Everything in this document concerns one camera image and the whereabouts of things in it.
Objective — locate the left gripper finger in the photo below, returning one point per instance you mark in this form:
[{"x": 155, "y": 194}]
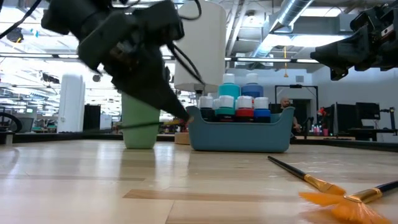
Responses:
[{"x": 149, "y": 84}]

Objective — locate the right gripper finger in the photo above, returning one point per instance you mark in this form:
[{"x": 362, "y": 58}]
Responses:
[
  {"x": 357, "y": 43},
  {"x": 342, "y": 62}
]

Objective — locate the thin pointed brush gold ferrule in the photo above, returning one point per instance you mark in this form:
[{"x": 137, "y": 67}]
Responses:
[{"x": 143, "y": 125}]

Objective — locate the large teal paint bottle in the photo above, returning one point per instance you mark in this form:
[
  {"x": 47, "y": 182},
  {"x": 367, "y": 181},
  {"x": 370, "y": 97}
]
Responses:
[{"x": 229, "y": 90}]

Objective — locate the large blue paint bottle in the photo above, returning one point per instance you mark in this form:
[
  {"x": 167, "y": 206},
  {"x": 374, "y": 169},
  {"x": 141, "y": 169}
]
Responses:
[{"x": 252, "y": 90}]

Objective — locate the orange brush gold ferrule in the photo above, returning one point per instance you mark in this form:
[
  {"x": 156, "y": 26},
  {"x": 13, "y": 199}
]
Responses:
[{"x": 298, "y": 172}]

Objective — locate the orange fan brush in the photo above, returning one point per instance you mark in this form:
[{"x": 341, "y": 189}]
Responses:
[{"x": 363, "y": 199}]

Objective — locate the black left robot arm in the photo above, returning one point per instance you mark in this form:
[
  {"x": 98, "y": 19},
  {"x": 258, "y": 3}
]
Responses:
[{"x": 68, "y": 15}]

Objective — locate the green plastic cup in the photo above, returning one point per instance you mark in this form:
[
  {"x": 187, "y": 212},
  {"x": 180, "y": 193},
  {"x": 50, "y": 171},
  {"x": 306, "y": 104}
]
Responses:
[{"x": 140, "y": 137}]

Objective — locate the dark desk monitor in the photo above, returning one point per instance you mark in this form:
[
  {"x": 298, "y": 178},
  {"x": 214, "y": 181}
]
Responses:
[{"x": 368, "y": 110}]

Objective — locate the black cabinet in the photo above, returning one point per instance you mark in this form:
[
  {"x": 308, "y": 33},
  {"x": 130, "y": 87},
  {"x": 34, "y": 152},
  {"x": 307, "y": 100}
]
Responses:
[{"x": 91, "y": 119}]

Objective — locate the person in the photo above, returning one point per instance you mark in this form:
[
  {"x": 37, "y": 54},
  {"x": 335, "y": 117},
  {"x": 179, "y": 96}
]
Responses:
[{"x": 285, "y": 102}]

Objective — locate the long ceiling light bar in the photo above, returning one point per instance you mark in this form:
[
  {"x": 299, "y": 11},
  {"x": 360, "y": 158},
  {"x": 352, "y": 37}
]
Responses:
[
  {"x": 31, "y": 56},
  {"x": 264, "y": 59}
]

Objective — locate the white round pillar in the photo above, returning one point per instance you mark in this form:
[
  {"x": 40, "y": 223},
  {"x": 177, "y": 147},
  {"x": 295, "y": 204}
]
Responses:
[{"x": 71, "y": 102}]

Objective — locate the teal plastic bin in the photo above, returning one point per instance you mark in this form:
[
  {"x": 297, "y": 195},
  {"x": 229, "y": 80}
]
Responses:
[{"x": 242, "y": 137}]

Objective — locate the black metal frame stand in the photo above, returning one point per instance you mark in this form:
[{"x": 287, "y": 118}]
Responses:
[{"x": 295, "y": 86}]

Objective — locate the silver ventilation duct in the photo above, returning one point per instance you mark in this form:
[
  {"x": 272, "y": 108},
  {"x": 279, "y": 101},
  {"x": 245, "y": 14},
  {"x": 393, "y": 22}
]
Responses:
[{"x": 292, "y": 12}]

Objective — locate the black aluminium table frame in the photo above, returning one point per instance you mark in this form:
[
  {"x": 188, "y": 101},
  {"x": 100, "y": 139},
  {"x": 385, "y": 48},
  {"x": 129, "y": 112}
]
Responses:
[{"x": 62, "y": 137}]

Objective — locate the black ceiling camera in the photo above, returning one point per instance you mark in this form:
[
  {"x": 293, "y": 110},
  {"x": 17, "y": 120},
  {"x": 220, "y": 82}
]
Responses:
[{"x": 15, "y": 34}]

